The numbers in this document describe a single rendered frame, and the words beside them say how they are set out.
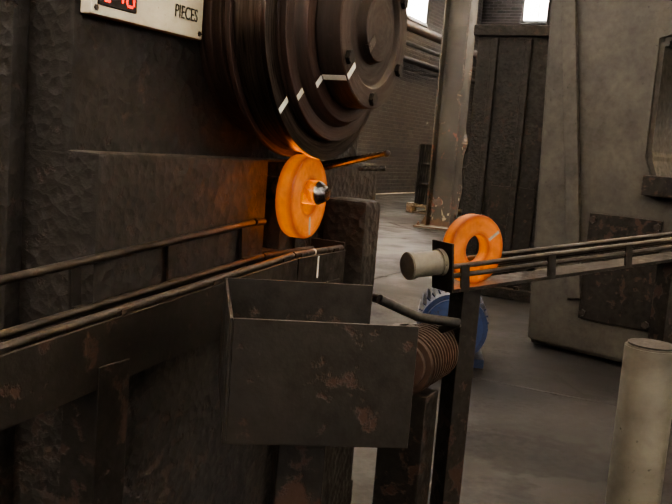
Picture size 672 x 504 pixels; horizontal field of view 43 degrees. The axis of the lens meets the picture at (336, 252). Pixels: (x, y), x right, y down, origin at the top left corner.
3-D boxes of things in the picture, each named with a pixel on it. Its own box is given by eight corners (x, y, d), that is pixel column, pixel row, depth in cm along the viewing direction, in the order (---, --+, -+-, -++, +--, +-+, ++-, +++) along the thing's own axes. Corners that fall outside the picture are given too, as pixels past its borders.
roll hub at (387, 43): (395, 46, 169) (342, 140, 153) (363, -88, 149) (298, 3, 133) (421, 47, 166) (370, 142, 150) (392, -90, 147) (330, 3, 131)
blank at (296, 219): (274, 157, 150) (291, 159, 149) (313, 149, 164) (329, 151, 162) (273, 244, 154) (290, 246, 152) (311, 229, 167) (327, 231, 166)
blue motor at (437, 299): (412, 369, 360) (419, 288, 356) (415, 340, 416) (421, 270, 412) (486, 377, 357) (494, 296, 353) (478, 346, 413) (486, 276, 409)
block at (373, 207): (312, 309, 181) (320, 196, 178) (329, 304, 188) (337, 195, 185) (357, 317, 177) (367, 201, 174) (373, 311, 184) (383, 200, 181)
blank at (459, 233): (456, 295, 192) (466, 298, 189) (430, 238, 185) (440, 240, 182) (502, 256, 197) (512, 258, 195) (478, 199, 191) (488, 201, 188)
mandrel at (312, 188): (240, 196, 161) (242, 173, 161) (252, 197, 165) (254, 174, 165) (321, 205, 154) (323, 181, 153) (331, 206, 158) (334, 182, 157)
